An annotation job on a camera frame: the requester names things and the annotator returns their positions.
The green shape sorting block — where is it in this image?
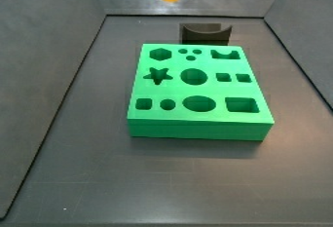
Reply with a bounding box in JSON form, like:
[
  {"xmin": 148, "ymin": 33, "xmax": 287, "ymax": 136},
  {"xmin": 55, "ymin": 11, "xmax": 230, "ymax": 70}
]
[{"xmin": 127, "ymin": 44, "xmax": 274, "ymax": 141}]

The dark grey curved block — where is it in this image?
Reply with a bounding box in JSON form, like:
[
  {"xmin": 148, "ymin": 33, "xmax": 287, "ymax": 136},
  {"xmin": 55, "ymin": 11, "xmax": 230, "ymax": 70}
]
[{"xmin": 179, "ymin": 23, "xmax": 233, "ymax": 46}]

